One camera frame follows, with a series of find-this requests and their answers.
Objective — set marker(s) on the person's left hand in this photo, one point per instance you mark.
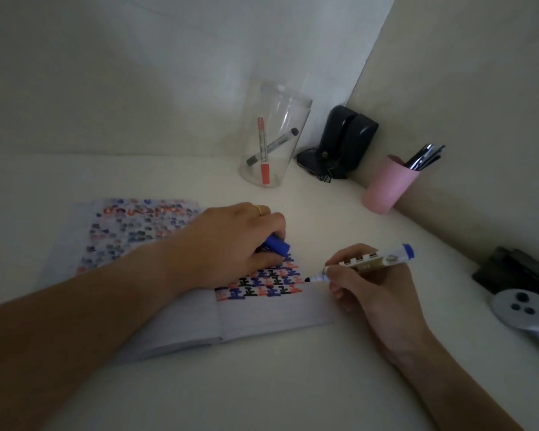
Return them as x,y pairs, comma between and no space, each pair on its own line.
220,246

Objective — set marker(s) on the person's right forearm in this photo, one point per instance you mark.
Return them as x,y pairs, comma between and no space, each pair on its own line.
453,390

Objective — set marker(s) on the clear plastic jar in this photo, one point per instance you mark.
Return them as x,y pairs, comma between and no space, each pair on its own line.
278,112

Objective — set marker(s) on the lined notebook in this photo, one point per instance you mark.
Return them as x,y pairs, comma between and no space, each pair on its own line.
269,309

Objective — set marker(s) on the person's left forearm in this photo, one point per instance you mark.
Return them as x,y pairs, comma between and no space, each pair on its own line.
72,336

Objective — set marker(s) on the blue marker cap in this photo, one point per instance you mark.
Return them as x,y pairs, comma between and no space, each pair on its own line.
276,245

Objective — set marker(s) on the pink cup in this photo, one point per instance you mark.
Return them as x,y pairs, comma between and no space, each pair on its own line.
386,188

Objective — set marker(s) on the black stapler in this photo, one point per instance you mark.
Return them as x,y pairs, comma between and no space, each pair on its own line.
352,134

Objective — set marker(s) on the red marker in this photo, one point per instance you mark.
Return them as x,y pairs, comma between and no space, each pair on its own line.
264,170

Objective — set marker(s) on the black binder clip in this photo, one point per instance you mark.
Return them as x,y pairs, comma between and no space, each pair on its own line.
312,160

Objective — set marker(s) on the black hole punch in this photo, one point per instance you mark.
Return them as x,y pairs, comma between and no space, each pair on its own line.
516,273

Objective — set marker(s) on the person's right hand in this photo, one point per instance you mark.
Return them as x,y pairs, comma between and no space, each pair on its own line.
382,305

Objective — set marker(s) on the person's left thumb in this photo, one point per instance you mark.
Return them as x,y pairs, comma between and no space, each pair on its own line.
269,263

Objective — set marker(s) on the blue whiteboard marker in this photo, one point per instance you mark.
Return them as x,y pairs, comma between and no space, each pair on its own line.
388,258

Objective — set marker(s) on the black marker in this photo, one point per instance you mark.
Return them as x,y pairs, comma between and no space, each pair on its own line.
278,141

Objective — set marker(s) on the grey three-button controller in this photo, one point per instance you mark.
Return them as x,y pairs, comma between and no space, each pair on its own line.
528,316

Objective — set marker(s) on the person's right thumb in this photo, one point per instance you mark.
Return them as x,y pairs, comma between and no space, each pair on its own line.
348,280

